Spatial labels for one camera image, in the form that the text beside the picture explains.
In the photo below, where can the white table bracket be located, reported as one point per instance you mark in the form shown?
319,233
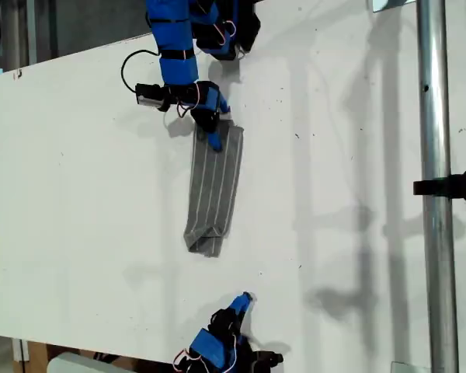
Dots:
19,349

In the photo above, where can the wooden table support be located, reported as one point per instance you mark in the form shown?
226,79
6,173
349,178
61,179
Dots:
37,357

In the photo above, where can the grey striped towel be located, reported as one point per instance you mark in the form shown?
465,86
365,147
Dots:
213,194

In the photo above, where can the small metal table bracket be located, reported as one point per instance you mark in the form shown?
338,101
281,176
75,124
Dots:
17,74

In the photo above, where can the black camera stalk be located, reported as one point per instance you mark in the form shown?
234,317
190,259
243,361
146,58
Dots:
171,97

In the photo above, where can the steel post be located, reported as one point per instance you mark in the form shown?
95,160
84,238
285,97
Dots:
435,116

